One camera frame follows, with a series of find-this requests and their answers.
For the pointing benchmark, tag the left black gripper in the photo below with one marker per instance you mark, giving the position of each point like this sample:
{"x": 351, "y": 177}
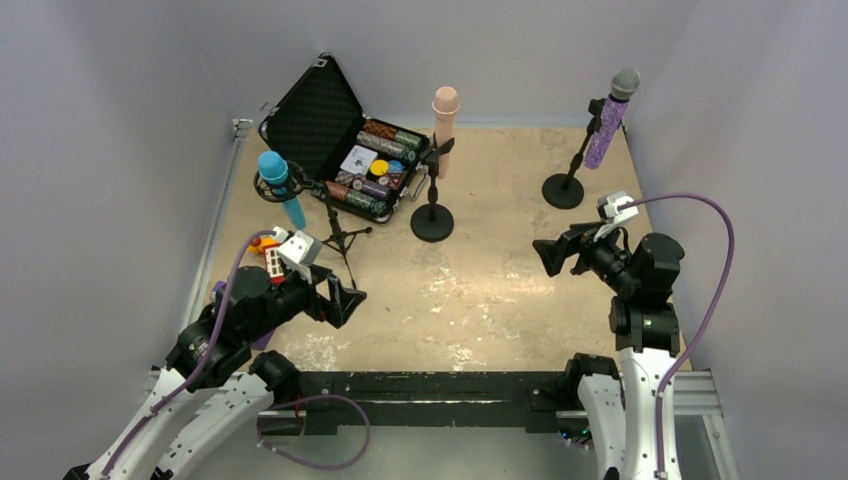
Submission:
{"x": 322, "y": 296}

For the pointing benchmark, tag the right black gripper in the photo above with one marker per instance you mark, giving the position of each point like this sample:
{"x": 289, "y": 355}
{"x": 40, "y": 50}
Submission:
{"x": 578, "y": 249}

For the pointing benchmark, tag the black round-base mic stand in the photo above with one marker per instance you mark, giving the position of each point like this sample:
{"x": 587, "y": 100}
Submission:
{"x": 562, "y": 190}

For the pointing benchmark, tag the black tripod mic stand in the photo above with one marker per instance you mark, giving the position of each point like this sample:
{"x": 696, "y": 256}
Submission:
{"x": 339, "y": 240}

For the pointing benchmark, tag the blue microphone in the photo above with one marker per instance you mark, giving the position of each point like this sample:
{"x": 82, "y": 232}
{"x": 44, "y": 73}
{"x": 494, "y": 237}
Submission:
{"x": 284, "y": 179}

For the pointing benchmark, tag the pink microphone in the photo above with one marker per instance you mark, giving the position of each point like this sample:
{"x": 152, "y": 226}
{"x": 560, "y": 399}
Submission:
{"x": 445, "y": 106}

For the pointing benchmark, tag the purple glitter microphone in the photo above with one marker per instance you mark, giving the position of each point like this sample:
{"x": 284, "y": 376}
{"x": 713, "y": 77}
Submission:
{"x": 607, "y": 121}

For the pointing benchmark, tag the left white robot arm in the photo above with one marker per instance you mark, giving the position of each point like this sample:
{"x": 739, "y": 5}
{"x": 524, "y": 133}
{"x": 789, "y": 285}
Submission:
{"x": 212, "y": 383}

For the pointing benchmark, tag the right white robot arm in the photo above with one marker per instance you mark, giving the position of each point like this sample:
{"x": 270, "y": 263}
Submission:
{"x": 628, "y": 399}

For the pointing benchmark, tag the orange toy vehicle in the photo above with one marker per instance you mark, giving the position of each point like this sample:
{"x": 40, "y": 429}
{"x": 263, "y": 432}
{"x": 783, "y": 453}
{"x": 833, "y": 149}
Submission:
{"x": 266, "y": 247}

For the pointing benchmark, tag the purple flat plastic piece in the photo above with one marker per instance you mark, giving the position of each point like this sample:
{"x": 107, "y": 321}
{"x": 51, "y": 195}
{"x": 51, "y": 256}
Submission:
{"x": 261, "y": 343}

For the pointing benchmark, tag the yellow poker chip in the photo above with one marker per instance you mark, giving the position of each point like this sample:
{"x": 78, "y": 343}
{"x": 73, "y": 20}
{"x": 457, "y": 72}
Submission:
{"x": 379, "y": 167}

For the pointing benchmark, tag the white playing card deck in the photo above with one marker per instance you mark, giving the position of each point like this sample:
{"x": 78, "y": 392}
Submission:
{"x": 358, "y": 160}

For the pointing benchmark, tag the blue poker chip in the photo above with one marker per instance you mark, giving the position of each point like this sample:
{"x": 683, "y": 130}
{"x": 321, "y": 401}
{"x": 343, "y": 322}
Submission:
{"x": 395, "y": 168}

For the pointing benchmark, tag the black poker chip case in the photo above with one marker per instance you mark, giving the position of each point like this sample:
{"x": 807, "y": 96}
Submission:
{"x": 320, "y": 120}

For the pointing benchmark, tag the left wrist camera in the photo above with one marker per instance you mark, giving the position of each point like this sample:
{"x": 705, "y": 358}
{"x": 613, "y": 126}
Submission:
{"x": 296, "y": 252}

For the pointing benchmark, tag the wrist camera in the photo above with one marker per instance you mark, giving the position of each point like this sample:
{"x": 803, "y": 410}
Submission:
{"x": 296, "y": 252}
{"x": 615, "y": 210}

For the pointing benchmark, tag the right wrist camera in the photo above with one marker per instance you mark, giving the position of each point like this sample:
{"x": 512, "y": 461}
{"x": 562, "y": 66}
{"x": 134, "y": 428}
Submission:
{"x": 615, "y": 210}

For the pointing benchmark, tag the left side aluminium rail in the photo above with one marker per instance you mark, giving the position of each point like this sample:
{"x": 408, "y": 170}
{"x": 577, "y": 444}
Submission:
{"x": 195, "y": 302}

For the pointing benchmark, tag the aluminium frame rail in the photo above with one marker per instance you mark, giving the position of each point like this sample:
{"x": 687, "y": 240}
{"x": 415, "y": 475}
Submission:
{"x": 696, "y": 395}

